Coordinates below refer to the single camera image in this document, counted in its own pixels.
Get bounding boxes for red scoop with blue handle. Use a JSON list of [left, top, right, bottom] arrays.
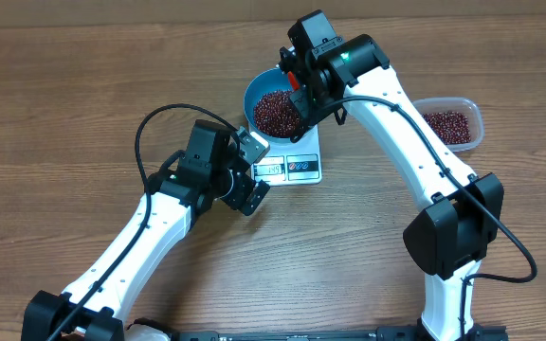
[[287, 71, 300, 91]]

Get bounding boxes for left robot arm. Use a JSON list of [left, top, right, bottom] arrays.
[[21, 119, 270, 340]]

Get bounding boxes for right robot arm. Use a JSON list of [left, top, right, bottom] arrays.
[[279, 10, 508, 340]]

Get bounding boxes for white kitchen scale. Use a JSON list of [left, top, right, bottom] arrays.
[[251, 127, 323, 187]]

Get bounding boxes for red beans in bowl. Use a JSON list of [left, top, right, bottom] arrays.
[[253, 90, 300, 138]]

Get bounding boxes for blue bowl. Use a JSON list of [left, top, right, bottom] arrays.
[[244, 68, 293, 135]]

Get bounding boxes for red beans in container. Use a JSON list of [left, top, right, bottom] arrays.
[[422, 111, 471, 145]]

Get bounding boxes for clear plastic container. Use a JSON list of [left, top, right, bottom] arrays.
[[413, 97, 484, 153]]

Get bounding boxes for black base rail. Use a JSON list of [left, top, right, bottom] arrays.
[[125, 316, 511, 341]]

